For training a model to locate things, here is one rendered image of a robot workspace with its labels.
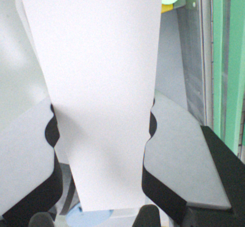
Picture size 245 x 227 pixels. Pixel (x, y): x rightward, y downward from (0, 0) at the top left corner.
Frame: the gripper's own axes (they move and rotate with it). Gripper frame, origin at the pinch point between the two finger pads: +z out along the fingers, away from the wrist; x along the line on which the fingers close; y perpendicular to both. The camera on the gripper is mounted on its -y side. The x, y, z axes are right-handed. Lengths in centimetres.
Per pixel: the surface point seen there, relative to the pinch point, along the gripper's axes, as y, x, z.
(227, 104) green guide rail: 11.9, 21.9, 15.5
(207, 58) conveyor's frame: 4.5, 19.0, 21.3
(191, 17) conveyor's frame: -2.3, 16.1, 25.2
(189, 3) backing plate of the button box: -4.6, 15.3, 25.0
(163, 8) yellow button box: -3.8, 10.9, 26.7
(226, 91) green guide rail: 9.4, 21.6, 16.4
